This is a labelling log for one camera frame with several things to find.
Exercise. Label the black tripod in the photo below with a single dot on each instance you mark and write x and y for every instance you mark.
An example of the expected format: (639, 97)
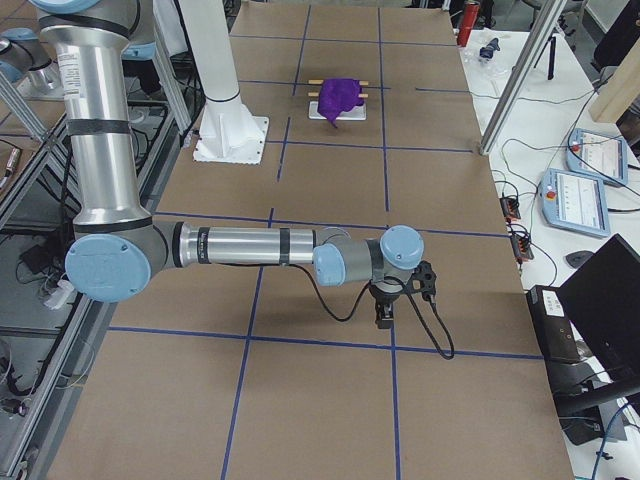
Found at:
(549, 49)

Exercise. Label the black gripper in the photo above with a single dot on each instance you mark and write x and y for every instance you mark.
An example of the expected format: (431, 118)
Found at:
(384, 302)

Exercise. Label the teach pendant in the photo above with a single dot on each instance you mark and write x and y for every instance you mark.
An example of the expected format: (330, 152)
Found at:
(598, 155)
(574, 202)

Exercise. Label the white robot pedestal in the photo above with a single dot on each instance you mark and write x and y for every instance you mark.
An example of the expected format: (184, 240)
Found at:
(228, 132)

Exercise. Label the aluminium frame post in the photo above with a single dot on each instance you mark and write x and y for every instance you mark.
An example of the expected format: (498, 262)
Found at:
(534, 44)

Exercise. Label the teach pendant far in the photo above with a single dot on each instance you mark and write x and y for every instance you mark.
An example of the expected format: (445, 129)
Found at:
(598, 155)

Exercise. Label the red bottle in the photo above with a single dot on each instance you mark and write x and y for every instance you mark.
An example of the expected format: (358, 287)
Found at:
(469, 16)

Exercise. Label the folded blue umbrella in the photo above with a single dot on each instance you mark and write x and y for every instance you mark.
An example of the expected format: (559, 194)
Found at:
(488, 51)

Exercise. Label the black computer box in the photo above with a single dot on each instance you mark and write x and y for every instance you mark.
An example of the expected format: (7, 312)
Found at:
(552, 327)

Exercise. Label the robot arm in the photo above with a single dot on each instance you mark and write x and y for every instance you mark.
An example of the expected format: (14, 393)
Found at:
(119, 247)

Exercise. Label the wooden rack bar lower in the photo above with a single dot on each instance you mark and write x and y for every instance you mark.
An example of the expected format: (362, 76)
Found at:
(340, 95)

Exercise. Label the black computer mouse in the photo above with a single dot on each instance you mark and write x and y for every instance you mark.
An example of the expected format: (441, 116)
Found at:
(576, 259)

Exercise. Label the teach pendant near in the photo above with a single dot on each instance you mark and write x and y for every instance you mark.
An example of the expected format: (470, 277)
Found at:
(574, 202)

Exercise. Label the purple towel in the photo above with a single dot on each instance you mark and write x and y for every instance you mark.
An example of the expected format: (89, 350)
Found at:
(332, 108)

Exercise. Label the black monitor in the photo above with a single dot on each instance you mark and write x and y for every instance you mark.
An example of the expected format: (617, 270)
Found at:
(601, 299)

